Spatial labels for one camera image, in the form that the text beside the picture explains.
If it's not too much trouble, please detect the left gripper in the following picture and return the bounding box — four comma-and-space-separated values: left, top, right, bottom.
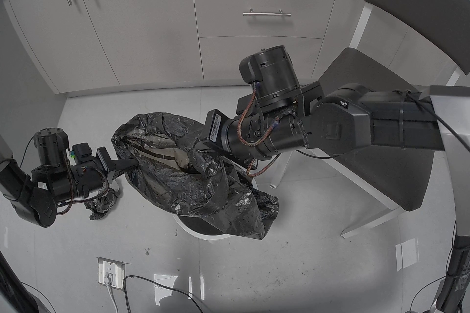
74, 146, 118, 196

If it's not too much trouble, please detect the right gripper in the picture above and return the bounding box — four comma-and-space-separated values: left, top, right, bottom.
221, 114, 273, 168

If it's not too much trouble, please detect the black plastic bag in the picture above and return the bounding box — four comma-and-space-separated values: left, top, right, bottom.
111, 112, 280, 241

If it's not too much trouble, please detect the crumpled black plastic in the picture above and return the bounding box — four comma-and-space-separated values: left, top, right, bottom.
84, 189, 120, 221

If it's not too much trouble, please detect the white trash bin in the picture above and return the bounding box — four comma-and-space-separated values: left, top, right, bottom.
175, 162, 259, 241

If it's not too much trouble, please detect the white cabinet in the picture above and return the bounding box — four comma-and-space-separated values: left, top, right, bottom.
0, 0, 349, 96

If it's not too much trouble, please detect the grey chair with white legs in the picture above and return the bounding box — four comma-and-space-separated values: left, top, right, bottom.
269, 0, 470, 239

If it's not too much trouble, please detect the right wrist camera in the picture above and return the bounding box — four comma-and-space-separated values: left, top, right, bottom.
201, 109, 227, 151

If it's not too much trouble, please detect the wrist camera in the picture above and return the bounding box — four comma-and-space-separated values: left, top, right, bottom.
201, 109, 227, 151
71, 143, 94, 163

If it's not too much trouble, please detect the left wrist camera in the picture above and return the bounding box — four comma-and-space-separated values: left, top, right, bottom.
71, 143, 94, 163

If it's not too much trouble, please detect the white cable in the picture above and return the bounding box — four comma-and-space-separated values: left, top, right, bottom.
104, 272, 119, 313

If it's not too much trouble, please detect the black cable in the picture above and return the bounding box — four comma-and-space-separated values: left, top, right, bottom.
122, 274, 206, 313

